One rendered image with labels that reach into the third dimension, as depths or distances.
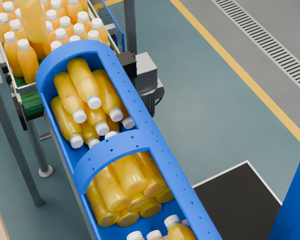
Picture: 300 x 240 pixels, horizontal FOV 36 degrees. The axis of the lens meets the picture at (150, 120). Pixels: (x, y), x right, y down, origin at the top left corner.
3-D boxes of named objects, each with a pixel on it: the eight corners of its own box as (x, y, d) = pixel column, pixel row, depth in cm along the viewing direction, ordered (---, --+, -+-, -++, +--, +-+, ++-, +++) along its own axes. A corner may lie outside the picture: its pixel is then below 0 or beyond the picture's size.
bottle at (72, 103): (76, 77, 155) (93, 114, 144) (60, 89, 156) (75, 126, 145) (65, 66, 149) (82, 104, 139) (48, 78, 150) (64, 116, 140)
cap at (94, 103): (85, 105, 140) (87, 110, 139) (89, 96, 138) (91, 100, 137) (97, 105, 142) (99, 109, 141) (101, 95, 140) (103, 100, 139)
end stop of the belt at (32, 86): (19, 95, 169) (17, 89, 166) (19, 93, 169) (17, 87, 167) (121, 63, 179) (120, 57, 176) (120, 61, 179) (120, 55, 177)
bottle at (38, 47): (41, 63, 186) (32, 29, 173) (31, 55, 189) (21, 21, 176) (55, 55, 189) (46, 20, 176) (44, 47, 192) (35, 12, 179)
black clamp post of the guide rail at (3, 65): (6, 83, 180) (1, 68, 173) (5, 77, 181) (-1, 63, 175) (12, 81, 180) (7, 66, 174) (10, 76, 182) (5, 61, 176)
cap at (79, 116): (87, 114, 144) (89, 118, 143) (77, 121, 144) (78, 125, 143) (80, 108, 140) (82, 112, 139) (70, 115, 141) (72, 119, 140)
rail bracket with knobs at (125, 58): (116, 87, 177) (114, 68, 169) (109, 75, 182) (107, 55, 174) (140, 79, 180) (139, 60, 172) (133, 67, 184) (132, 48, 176)
